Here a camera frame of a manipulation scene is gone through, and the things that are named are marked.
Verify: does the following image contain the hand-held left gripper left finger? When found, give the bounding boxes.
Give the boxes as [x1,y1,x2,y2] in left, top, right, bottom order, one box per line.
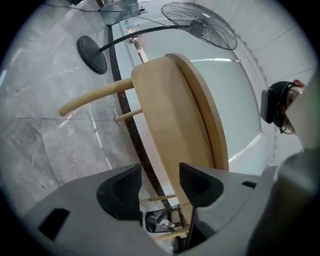
[22,162,176,256]

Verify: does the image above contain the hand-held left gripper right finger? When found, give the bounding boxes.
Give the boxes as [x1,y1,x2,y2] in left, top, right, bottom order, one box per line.
[174,161,263,253]

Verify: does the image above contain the wide grey roller blind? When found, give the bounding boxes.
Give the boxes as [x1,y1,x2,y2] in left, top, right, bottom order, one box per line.
[189,58,263,164]

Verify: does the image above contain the black standing fan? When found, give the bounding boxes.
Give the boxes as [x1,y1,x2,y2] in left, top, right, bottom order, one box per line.
[76,1,238,76]

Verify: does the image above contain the narrow grey roller blind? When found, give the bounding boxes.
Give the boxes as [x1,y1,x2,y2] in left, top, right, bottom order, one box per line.
[143,23,241,61]

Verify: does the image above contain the glass tank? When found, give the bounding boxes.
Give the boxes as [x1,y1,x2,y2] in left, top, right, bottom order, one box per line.
[98,0,140,25]

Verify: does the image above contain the black head camera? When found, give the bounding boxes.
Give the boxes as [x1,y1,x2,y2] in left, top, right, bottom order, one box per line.
[259,88,279,125]

